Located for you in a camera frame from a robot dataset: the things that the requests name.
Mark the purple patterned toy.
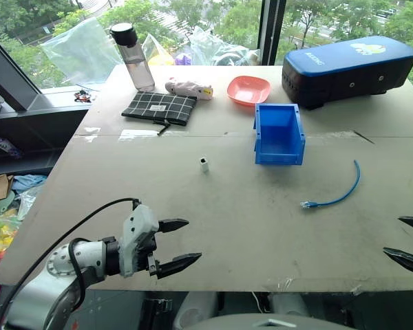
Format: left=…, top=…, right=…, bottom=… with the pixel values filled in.
left=0, top=136, right=23, bottom=160

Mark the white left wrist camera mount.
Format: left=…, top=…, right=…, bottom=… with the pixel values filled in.
left=118, top=203, right=160, bottom=278

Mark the black white grid pouch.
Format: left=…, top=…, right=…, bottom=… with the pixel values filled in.
left=120, top=91, right=198, bottom=136

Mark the clear water bottle black lid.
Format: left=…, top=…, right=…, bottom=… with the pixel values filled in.
left=109, top=22, right=156, bottom=93

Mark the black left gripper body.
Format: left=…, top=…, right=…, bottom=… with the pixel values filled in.
left=131, top=230, right=161, bottom=277

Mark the clear plastic bag with toys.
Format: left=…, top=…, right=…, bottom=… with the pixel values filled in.
left=141, top=25, right=262, bottom=67

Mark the silver robot body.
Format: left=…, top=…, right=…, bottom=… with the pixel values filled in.
left=191, top=312, right=355, bottom=330

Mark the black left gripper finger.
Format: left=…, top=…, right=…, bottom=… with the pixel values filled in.
left=156, top=252, right=203, bottom=280
left=156, top=218, right=190, bottom=235

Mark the light blue cloth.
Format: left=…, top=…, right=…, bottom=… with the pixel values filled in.
left=12, top=174, right=48, bottom=193

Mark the pink plush toy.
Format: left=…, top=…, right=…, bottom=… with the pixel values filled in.
left=165, top=77, right=214, bottom=101

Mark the pink plastic bowl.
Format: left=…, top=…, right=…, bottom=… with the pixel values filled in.
left=226, top=76, right=273, bottom=107

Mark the black window frame post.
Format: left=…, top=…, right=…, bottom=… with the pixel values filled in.
left=256, top=0, right=287, bottom=66

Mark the blue plastic storage bin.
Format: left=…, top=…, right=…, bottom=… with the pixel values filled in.
left=252, top=102, right=306, bottom=166

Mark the grey slanted metal beam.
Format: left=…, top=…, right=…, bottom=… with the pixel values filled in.
left=0, top=27, right=106, bottom=121

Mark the blue and black padded case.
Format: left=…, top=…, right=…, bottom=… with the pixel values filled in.
left=281, top=35, right=413, bottom=111

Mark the blue Ethernet cable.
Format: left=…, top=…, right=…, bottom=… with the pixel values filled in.
left=299, top=159, right=362, bottom=211

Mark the small red black toy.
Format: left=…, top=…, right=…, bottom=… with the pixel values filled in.
left=73, top=89, right=96, bottom=103

